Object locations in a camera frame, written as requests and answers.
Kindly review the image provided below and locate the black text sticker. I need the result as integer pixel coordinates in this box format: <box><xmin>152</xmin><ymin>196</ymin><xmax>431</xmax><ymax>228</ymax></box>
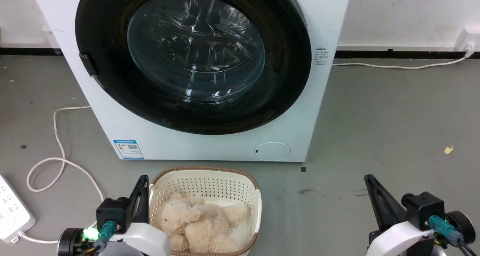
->
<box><xmin>313</xmin><ymin>48</ymin><xmax>329</xmax><ymax>66</ymax></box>

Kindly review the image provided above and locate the cream plastic laundry basket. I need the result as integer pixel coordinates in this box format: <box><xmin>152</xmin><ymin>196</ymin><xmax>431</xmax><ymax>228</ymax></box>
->
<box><xmin>149</xmin><ymin>166</ymin><xmax>262</xmax><ymax>256</ymax></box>

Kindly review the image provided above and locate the white power strip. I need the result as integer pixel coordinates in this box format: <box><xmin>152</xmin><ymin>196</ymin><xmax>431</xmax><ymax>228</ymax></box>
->
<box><xmin>0</xmin><ymin>173</ymin><xmax>36</xmax><ymax>240</ymax></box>

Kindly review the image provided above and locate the white front-load washing machine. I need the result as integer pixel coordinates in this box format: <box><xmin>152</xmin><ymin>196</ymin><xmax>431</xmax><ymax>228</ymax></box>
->
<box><xmin>29</xmin><ymin>0</ymin><xmax>353</xmax><ymax>163</ymax></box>

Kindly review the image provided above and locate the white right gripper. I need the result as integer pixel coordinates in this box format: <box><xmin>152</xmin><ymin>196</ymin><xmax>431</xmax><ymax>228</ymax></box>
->
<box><xmin>364</xmin><ymin>175</ymin><xmax>435</xmax><ymax>256</ymax></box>

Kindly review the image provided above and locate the beige plush teddy bear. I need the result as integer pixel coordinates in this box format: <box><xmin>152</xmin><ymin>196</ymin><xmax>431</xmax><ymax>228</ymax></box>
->
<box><xmin>155</xmin><ymin>193</ymin><xmax>249</xmax><ymax>254</ymax></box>

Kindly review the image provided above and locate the white wall plug cable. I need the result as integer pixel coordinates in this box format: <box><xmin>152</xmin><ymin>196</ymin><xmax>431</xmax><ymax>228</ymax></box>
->
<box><xmin>332</xmin><ymin>53</ymin><xmax>474</xmax><ymax>70</ymax></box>

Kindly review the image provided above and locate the teal-plug left gripper cable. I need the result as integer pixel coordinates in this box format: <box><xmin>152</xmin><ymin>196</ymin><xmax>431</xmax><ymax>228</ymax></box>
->
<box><xmin>77</xmin><ymin>221</ymin><xmax>117</xmax><ymax>256</ymax></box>

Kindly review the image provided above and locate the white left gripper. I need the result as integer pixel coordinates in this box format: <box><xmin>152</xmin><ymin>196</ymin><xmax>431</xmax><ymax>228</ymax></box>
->
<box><xmin>100</xmin><ymin>175</ymin><xmax>172</xmax><ymax>256</ymax></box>

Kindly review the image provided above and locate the teal-plug gripper cable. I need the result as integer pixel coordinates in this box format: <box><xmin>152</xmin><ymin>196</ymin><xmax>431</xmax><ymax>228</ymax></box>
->
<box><xmin>428</xmin><ymin>215</ymin><xmax>480</xmax><ymax>256</ymax></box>
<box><xmin>77</xmin><ymin>221</ymin><xmax>117</xmax><ymax>256</ymax></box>

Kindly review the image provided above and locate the white wall socket box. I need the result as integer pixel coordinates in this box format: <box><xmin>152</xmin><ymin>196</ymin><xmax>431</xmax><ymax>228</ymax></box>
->
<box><xmin>454</xmin><ymin>26</ymin><xmax>480</xmax><ymax>54</ymax></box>

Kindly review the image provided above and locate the round black glass washer door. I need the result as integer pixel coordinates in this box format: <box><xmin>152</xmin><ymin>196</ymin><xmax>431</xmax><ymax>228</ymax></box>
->
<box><xmin>75</xmin><ymin>0</ymin><xmax>312</xmax><ymax>136</ymax></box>

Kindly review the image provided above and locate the blue energy label sticker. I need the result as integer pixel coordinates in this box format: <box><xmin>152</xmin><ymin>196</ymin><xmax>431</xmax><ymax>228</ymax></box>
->
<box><xmin>113</xmin><ymin>139</ymin><xmax>144</xmax><ymax>160</ymax></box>

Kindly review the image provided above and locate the round white filter cover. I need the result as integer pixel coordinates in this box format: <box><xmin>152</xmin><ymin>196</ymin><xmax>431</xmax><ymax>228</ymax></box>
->
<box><xmin>254</xmin><ymin>142</ymin><xmax>292</xmax><ymax>162</ymax></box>

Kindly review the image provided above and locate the white power strip cable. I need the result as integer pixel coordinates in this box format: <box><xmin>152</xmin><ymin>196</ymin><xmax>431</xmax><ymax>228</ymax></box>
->
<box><xmin>17</xmin><ymin>105</ymin><xmax>104</xmax><ymax>244</ymax></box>

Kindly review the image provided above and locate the teal-plug right gripper cable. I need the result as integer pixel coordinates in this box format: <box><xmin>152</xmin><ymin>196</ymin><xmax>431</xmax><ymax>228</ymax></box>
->
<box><xmin>428</xmin><ymin>215</ymin><xmax>480</xmax><ymax>256</ymax></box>

